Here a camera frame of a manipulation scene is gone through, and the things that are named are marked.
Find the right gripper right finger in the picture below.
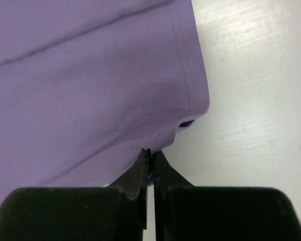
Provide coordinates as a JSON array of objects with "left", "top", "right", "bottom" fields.
[{"left": 153, "top": 152, "right": 301, "bottom": 240}]

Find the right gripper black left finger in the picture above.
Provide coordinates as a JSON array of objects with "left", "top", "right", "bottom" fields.
[{"left": 0, "top": 149, "right": 151, "bottom": 240}]

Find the lilac cloth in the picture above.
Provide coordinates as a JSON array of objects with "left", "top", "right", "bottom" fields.
[{"left": 0, "top": 1, "right": 209, "bottom": 205}]

